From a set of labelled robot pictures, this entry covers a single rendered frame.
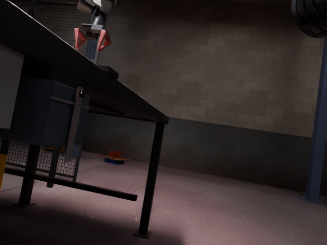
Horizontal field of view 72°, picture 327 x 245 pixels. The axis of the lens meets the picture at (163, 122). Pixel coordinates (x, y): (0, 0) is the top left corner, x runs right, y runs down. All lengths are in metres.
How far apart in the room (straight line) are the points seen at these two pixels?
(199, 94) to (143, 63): 1.67
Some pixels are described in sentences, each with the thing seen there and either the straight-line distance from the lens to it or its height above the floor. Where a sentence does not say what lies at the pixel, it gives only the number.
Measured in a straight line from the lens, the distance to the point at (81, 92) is 0.51.
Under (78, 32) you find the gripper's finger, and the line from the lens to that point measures 1.03.
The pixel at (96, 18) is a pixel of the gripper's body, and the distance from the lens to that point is 1.04.
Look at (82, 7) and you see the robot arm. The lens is 1.06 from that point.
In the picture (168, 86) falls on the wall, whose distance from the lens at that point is 5.90.
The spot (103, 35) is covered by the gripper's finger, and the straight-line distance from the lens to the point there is 0.96.
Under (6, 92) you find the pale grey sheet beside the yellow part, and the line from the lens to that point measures 0.42.
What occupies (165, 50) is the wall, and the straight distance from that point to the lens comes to 6.21.
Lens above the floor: 0.76
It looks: 3 degrees up
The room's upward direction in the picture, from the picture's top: 9 degrees clockwise
